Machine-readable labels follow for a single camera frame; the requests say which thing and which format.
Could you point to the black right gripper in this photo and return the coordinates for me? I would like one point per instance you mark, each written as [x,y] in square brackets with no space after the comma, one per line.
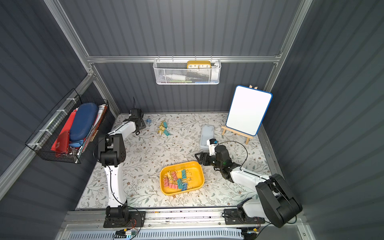
[206,157]

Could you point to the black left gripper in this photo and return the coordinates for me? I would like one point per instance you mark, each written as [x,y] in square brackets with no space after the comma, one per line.
[137,122]

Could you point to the yellow plastic storage box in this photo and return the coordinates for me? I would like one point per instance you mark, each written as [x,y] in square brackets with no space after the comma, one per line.
[181,178]

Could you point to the pink binder clip pair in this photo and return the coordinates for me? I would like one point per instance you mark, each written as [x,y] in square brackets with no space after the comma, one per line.
[171,180]

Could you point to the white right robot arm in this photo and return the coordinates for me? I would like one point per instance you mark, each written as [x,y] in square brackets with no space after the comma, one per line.
[276,203]

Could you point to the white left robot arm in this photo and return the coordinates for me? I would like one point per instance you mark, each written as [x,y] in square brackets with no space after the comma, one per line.
[112,154]

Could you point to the yellow binder clip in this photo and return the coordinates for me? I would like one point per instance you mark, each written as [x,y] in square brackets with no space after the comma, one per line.
[161,129]

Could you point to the translucent plastic box lid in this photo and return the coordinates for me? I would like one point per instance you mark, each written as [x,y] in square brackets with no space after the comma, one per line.
[207,133]

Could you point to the small wooden easel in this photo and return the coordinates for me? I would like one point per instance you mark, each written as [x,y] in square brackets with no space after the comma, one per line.
[248,137]

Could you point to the floral table mat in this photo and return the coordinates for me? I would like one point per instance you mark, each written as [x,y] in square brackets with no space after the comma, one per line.
[149,152]

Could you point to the blue oval case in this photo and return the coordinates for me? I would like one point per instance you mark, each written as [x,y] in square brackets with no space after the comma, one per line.
[83,121]

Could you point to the blue framed whiteboard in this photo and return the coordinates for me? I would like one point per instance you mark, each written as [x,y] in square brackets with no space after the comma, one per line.
[248,109]

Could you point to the yellow clock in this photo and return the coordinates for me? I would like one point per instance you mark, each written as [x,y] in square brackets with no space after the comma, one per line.
[199,64]

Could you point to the red pouch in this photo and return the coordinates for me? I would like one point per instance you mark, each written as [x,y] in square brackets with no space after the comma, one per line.
[61,144]

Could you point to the white wire wall basket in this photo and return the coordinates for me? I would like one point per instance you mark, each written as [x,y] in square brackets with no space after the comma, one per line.
[176,73]

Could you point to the black wire side basket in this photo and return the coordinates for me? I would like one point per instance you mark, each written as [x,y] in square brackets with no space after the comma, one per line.
[44,137]

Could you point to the metal base rail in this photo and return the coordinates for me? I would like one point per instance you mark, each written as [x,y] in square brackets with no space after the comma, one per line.
[167,218]

